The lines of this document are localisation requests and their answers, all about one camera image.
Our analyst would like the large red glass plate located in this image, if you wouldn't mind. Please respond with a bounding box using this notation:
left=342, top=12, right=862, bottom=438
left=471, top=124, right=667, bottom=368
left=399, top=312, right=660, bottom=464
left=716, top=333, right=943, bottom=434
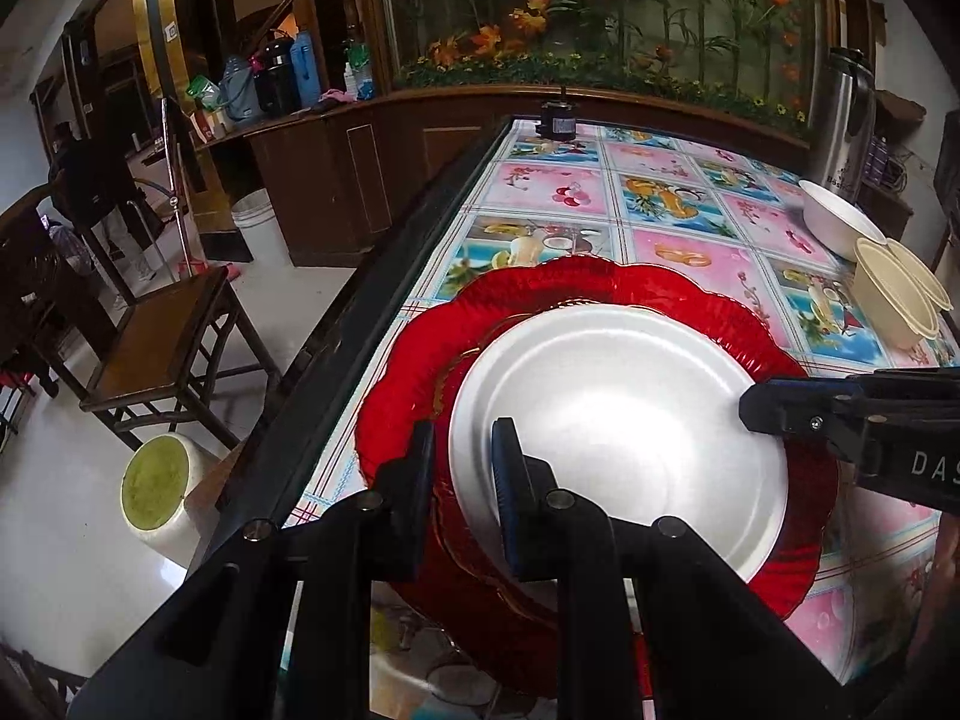
left=354, top=255, right=841, bottom=702

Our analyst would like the stainless steel thermos jug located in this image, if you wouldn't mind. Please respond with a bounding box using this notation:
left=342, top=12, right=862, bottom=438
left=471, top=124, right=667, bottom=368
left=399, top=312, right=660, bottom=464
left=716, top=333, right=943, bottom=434
left=806, top=46, right=878, bottom=203

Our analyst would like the white deep plate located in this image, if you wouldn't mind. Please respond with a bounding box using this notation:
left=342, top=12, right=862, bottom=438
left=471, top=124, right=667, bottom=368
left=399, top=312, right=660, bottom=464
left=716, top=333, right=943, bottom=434
left=448, top=302, right=790, bottom=584

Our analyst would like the black table frame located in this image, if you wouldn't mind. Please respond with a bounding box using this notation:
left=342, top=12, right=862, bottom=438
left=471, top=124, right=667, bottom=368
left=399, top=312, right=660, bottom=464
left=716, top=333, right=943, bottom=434
left=187, top=116, right=518, bottom=571

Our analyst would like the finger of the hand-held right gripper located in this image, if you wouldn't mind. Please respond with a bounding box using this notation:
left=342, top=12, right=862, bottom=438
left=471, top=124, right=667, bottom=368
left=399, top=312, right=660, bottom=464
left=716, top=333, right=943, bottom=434
left=739, top=375, right=875, bottom=460

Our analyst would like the wooden chair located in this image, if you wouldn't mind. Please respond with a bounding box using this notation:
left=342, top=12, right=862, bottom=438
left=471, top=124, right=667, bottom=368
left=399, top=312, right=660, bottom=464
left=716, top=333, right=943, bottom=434
left=0, top=187, right=282, bottom=451

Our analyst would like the wooden wall cabinet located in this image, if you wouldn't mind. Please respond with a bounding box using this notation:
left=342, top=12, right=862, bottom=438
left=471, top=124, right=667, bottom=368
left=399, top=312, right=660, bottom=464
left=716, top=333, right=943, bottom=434
left=30, top=0, right=960, bottom=271

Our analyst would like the blue canister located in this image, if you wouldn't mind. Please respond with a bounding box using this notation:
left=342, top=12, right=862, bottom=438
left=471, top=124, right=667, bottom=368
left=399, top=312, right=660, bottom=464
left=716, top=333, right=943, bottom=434
left=291, top=32, right=323, bottom=110

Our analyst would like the black jug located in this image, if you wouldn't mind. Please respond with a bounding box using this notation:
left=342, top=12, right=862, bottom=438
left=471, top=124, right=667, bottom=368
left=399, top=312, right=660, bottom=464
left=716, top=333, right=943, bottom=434
left=253, top=37, right=301, bottom=115

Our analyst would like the gold door frame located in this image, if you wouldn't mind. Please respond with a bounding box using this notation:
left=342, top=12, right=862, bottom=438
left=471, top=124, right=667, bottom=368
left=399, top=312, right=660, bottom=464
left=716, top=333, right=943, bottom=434
left=131, top=0, right=207, bottom=102

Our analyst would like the glass flower display case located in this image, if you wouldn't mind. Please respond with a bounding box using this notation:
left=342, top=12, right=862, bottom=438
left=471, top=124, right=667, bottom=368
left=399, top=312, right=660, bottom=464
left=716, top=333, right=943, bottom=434
left=352, top=0, right=841, bottom=143

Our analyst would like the metal pole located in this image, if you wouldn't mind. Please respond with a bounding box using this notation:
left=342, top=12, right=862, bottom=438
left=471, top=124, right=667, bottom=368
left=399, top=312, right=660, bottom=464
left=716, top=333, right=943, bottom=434
left=160, top=97, right=192, bottom=286

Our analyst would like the black power adapter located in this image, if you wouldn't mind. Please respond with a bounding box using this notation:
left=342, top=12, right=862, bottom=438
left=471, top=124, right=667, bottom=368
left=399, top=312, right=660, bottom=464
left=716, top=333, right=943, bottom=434
left=538, top=99, right=578, bottom=142

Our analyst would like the white bucket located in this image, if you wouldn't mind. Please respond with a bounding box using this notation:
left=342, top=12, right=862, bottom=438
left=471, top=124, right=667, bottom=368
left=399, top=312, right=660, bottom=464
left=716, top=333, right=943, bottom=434
left=229, top=189, right=290, bottom=267

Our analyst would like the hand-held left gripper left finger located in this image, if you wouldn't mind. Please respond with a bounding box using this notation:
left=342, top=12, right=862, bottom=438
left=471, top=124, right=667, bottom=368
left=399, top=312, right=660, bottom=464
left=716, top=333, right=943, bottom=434
left=67, top=418, right=437, bottom=720

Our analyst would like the white green bottle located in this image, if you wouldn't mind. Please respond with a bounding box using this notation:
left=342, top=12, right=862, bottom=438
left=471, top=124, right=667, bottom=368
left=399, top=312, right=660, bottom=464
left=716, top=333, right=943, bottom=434
left=343, top=41, right=376, bottom=102

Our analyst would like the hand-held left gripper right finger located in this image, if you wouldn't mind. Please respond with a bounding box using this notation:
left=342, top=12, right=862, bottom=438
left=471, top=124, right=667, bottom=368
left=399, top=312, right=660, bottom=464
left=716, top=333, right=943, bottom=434
left=491, top=416, right=848, bottom=720

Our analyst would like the printed fruit tablecloth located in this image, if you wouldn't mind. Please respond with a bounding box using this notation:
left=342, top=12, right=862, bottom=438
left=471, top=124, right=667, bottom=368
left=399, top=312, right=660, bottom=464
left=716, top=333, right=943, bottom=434
left=281, top=116, right=960, bottom=720

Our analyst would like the white stool with green top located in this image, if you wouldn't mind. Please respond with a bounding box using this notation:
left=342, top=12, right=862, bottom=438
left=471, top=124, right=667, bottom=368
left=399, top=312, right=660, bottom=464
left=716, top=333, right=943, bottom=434
left=120, top=431, right=226, bottom=571

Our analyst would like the white bowl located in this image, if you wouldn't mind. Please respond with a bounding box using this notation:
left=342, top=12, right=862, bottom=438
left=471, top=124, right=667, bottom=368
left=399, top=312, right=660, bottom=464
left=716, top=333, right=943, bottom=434
left=799, top=178, right=890, bottom=263

